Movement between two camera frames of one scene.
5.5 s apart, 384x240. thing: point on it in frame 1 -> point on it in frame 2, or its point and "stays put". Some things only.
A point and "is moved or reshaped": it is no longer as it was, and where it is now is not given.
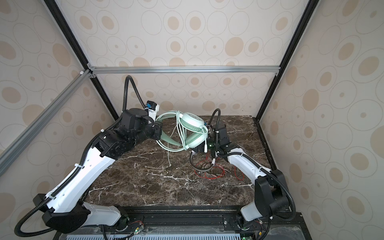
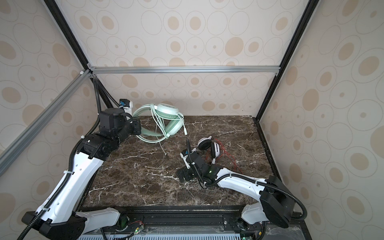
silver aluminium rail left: (11, 153) stays put
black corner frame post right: (310, 7) stays put
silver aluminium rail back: (136, 69) stays put
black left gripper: (158, 128) -> (138, 126)
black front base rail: (283, 225) stays put
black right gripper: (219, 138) -> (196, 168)
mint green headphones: (195, 131) is moved or reshaped
